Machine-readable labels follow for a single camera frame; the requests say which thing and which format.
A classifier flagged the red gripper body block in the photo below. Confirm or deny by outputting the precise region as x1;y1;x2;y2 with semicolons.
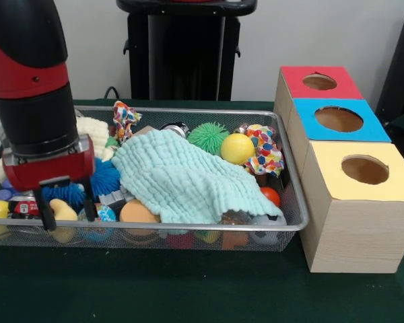
1;133;97;193

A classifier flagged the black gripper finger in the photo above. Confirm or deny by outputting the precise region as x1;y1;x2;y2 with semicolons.
32;186;58;232
82;176;99;223

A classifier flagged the blue spiky toy with eyes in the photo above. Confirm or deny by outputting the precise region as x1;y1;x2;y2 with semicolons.
42;157;122;206

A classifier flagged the wooden box with three holes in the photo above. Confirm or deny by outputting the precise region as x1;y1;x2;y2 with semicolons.
273;65;404;274

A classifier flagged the yellow plush toy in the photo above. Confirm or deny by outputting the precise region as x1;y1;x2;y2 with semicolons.
49;198;78;221

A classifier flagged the globe print ball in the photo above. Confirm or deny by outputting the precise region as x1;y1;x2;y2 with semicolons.
77;203;117;223

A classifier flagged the red soda can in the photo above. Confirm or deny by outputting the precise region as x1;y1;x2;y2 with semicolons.
7;196;41;219

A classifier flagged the purple bumpy toy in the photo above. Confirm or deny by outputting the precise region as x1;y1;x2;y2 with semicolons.
0;178;16;201

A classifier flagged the orange foam ball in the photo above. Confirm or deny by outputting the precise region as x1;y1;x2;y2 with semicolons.
119;199;162;225

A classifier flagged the cream waffle cloth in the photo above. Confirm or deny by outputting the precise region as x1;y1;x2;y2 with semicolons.
0;116;114;182

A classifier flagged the small knotted multicoloured cloth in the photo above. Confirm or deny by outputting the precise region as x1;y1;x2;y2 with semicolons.
111;100;143;145

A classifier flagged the mint green waffle cloth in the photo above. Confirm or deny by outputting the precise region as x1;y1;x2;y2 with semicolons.
110;129;284;225

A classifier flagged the dark green table cloth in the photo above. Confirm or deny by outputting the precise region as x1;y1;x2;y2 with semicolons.
0;98;404;323

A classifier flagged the green spiky ball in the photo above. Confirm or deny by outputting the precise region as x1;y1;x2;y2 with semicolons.
187;121;230;157

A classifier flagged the smooth yellow ball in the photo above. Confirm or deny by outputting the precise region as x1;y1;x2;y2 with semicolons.
220;133;256;166

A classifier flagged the small red ball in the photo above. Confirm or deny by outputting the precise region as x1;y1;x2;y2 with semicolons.
259;186;281;208

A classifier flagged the large multicoloured patterned cloth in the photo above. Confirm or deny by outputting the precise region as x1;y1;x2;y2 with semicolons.
234;123;285;178

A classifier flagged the black looped cable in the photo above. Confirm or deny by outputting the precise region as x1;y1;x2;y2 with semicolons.
103;86;122;100

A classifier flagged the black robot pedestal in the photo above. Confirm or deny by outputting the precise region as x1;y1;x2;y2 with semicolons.
116;0;259;102

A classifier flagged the shallow wire mesh bin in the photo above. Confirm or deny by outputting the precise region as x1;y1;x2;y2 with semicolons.
0;104;310;252

